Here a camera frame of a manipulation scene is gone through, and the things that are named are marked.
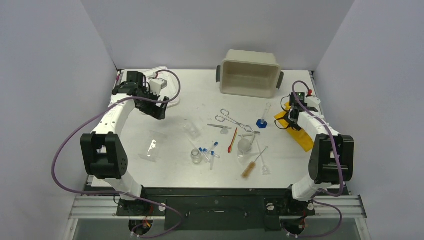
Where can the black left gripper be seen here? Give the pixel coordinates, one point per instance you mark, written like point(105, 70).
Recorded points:
point(155, 111)

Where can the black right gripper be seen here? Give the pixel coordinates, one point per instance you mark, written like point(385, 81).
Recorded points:
point(292, 118)

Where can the yellow test tube rack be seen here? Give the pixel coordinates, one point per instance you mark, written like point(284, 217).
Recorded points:
point(301, 137)

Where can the blue capped vial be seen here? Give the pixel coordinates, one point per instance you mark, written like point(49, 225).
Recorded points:
point(204, 155)
point(212, 147)
point(212, 159)
point(208, 153)

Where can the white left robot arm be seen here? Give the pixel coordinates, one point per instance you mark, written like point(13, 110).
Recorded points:
point(103, 152)

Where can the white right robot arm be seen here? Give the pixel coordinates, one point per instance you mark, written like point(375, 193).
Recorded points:
point(331, 161)

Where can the white plastic tub lid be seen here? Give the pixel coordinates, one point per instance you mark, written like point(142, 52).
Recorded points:
point(171, 88)

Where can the graduated cylinder blue base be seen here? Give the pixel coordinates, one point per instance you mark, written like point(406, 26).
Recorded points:
point(262, 122)

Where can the small clear beaker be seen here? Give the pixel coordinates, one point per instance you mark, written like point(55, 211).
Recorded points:
point(191, 130)

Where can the grey round ball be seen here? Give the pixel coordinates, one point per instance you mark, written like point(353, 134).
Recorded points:
point(244, 146)

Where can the clear glass funnel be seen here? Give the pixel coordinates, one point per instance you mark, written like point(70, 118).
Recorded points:
point(265, 168)

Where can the metal tweezers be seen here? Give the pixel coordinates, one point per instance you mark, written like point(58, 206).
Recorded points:
point(219, 126)

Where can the beige plastic tub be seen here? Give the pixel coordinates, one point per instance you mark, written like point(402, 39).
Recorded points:
point(249, 74)

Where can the metal crucible tongs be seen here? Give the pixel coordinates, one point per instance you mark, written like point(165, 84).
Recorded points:
point(225, 116)

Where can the small glass jar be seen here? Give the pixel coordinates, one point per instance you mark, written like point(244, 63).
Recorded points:
point(196, 156)

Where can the small clear stopper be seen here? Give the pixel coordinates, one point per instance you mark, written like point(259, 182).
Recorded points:
point(224, 130)

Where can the rainbow plastic spoon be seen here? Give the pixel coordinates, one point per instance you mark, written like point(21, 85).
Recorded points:
point(231, 146)

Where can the clear uncapped tube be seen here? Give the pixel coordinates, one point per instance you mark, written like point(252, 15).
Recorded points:
point(223, 144)

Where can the test tube brush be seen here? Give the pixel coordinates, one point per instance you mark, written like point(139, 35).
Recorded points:
point(251, 166)

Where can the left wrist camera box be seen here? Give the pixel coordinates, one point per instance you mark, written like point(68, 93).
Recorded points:
point(157, 84)

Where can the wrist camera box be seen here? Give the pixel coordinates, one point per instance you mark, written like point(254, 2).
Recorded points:
point(312, 100)
point(157, 84)

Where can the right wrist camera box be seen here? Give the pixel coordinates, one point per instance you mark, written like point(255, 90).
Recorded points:
point(312, 100)

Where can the black base frame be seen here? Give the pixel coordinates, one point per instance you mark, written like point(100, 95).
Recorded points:
point(220, 209)

